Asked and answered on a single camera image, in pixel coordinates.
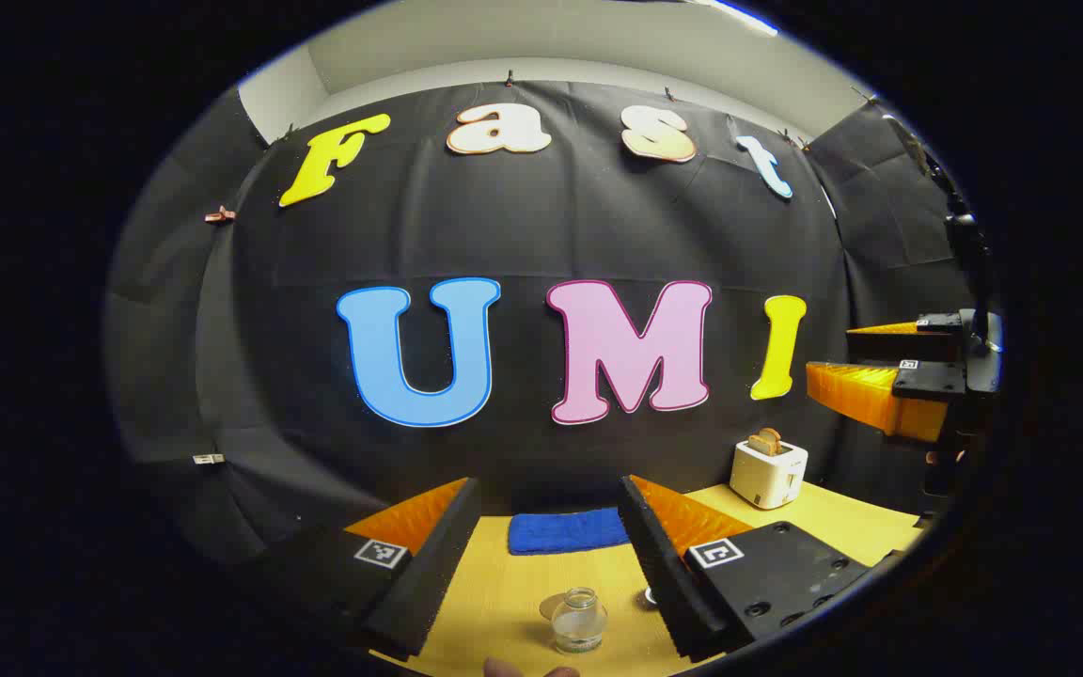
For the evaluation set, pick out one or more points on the folded blue towel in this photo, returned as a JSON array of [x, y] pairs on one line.
[[565, 531]]

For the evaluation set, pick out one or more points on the brown toast slice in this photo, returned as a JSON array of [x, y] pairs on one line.
[[765, 440]]

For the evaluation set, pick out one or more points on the copper backdrop clip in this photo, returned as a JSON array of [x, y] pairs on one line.
[[219, 215]]

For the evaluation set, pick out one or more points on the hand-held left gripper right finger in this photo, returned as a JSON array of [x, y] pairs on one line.
[[664, 574]]

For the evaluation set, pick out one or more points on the black backdrop cloth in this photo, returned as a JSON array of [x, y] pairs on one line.
[[541, 235]]

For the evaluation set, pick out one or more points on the round brown coaster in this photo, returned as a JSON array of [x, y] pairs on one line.
[[548, 606]]

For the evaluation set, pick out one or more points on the silver backdrop clip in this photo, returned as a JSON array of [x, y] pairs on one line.
[[208, 459]]

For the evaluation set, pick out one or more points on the clear plastic water bottle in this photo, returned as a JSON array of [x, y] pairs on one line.
[[579, 625]]

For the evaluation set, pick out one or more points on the white toaster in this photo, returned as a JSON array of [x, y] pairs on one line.
[[767, 475]]

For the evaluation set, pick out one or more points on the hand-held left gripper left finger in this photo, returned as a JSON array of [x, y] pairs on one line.
[[438, 574]]

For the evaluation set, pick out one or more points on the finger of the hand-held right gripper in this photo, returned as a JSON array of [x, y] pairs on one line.
[[927, 381], [908, 345]]

